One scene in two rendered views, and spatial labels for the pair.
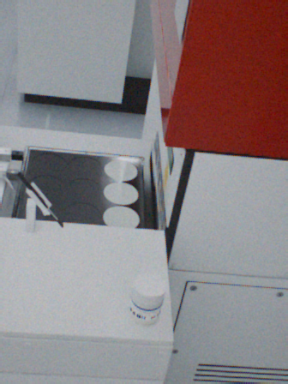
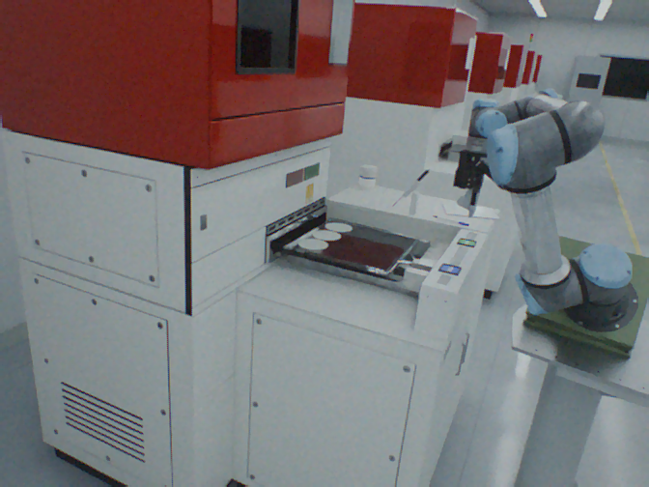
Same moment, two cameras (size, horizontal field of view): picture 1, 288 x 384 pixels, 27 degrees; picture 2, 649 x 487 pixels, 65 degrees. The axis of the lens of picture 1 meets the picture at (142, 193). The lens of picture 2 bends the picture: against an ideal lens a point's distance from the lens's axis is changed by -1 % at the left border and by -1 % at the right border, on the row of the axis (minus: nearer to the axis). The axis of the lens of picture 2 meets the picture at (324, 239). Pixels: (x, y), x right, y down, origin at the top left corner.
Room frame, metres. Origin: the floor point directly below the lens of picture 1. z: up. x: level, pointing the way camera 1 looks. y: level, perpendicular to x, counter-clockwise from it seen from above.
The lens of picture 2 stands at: (2.80, 0.95, 1.51)
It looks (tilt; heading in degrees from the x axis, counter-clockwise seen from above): 20 degrees down; 212
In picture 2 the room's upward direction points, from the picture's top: 5 degrees clockwise
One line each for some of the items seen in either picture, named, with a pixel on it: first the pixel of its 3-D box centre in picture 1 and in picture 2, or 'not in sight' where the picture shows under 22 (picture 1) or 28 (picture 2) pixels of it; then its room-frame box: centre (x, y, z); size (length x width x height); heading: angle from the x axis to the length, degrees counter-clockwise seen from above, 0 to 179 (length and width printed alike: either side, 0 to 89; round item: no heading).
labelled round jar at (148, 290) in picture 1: (147, 298); (367, 177); (0.88, -0.05, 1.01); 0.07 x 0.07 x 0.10
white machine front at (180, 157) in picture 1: (164, 125); (271, 209); (1.56, -0.03, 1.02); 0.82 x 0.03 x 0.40; 9
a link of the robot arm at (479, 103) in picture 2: not in sight; (483, 118); (1.23, 0.50, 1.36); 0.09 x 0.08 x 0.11; 27
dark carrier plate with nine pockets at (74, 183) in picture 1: (83, 190); (354, 243); (1.34, 0.17, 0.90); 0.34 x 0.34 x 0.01; 9
